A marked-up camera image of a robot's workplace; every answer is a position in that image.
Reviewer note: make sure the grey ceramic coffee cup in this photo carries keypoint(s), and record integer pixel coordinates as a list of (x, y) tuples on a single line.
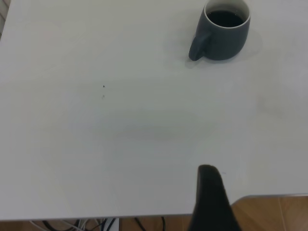
[(223, 43)]

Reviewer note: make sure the white table leg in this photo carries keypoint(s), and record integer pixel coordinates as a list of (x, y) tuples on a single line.
[(117, 225)]

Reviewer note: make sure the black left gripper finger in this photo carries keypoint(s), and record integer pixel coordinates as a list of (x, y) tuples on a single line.
[(211, 204)]

